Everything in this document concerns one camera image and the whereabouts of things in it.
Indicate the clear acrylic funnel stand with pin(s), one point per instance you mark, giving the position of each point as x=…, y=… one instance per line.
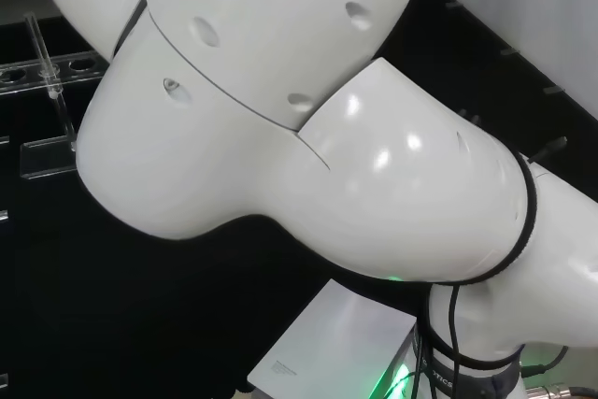
x=46, y=156

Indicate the pale grey flat box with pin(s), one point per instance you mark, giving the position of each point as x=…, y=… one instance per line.
x=327, y=343

